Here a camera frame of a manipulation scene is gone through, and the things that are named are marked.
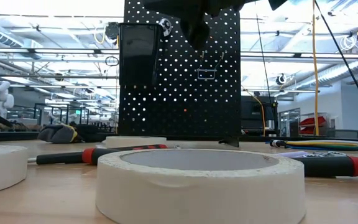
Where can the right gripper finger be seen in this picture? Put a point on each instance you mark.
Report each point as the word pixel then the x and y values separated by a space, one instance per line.
pixel 196 31

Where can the pale purple pen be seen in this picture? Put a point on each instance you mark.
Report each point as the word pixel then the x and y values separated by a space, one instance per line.
pixel 291 154

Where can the white masking tape roll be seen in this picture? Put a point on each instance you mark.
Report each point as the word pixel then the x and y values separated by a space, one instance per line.
pixel 2 171
pixel 197 193
pixel 135 142

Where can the black red-capped screwdriver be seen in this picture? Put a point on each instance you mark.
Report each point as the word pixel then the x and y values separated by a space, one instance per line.
pixel 328 166
pixel 87 155
pixel 61 158

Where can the silver combination wrench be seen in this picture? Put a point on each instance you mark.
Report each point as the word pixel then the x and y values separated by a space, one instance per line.
pixel 328 154

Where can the black pegboard bin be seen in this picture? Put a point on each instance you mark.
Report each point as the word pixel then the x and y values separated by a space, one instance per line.
pixel 140 56

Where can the black metal pegboard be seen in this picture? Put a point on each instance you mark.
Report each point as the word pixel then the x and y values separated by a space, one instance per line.
pixel 182 93

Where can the black monitor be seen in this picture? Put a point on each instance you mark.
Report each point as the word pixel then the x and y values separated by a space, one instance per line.
pixel 253 112

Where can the red storage bins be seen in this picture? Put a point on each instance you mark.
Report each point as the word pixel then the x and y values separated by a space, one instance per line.
pixel 314 121

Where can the black grey work glove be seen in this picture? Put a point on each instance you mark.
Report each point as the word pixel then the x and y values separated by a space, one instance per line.
pixel 57 133

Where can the black aluminium table frame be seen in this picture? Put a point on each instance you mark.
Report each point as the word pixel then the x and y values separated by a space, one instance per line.
pixel 11 136

